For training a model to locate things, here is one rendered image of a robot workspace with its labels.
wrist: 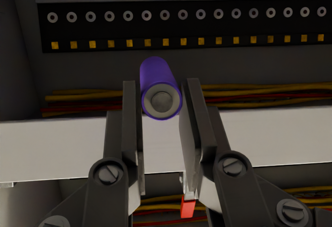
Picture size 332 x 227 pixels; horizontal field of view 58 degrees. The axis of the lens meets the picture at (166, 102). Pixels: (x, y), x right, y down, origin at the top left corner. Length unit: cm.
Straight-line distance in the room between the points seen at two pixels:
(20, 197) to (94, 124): 19
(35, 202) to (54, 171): 20
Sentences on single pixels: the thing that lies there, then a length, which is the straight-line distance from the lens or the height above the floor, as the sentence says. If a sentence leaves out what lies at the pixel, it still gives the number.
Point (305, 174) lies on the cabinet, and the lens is 59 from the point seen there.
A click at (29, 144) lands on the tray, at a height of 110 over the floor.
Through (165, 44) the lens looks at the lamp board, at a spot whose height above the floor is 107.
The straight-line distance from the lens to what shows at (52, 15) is 36.
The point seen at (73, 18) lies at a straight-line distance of 36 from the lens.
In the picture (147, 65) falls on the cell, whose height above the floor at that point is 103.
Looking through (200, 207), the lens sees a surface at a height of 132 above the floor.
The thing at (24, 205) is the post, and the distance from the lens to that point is 40.
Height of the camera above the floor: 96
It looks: 29 degrees up
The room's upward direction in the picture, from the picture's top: 180 degrees clockwise
